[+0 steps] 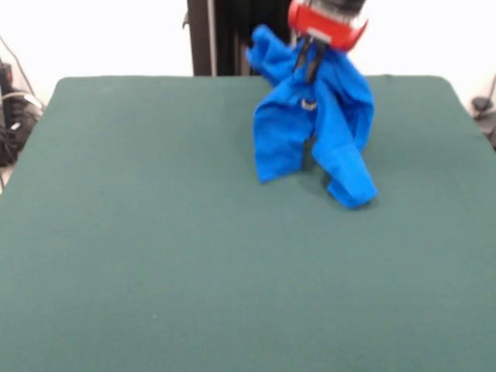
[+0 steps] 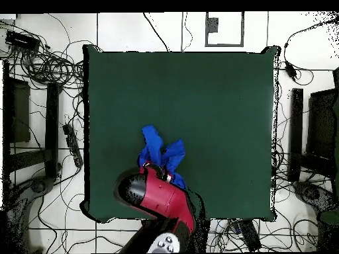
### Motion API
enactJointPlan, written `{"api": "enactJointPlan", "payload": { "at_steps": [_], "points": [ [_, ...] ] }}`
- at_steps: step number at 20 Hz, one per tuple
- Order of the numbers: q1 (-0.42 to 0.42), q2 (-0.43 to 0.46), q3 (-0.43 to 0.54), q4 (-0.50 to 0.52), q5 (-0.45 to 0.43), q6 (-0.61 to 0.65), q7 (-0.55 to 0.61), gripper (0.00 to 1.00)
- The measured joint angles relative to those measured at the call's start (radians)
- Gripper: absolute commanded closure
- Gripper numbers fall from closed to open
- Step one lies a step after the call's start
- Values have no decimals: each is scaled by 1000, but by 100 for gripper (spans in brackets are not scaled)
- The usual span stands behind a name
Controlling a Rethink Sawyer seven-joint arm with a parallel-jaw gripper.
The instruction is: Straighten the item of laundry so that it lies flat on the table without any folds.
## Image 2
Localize blue shirt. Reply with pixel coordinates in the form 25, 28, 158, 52
136, 124, 187, 190

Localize dark green table cloth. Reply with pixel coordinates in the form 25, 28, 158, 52
79, 44, 281, 223

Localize small dark grey square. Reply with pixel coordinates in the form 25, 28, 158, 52
206, 17, 220, 33

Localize long black power strip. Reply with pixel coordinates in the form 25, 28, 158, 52
235, 219, 263, 252

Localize grey stand base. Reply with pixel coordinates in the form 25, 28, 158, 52
5, 175, 56, 254
292, 181, 338, 212

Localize black power adapter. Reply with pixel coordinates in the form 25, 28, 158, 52
284, 61, 297, 80

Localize black electronics box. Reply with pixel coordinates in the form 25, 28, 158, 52
5, 30, 41, 52

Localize black metal stand frame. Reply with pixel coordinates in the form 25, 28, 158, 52
2, 60, 60, 183
287, 67, 339, 183

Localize tangled black cables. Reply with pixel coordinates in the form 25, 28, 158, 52
0, 21, 86, 91

